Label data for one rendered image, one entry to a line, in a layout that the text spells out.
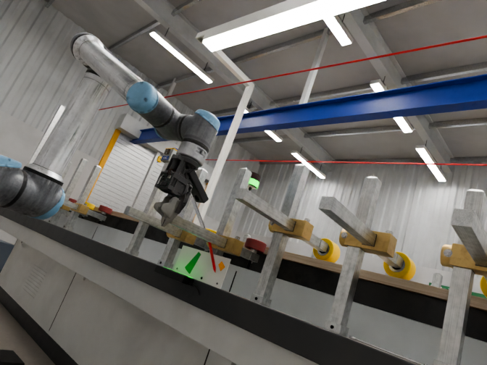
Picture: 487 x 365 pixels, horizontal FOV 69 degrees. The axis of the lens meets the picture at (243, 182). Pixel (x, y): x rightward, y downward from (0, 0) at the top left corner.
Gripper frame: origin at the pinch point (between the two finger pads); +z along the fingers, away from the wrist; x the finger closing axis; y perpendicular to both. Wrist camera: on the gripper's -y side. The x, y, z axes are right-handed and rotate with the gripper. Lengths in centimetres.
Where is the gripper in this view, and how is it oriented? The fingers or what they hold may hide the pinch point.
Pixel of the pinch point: (166, 223)
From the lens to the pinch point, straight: 109.1
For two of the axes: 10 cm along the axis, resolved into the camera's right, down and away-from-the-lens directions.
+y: -6.0, -4.6, -6.6
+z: -3.5, 8.9, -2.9
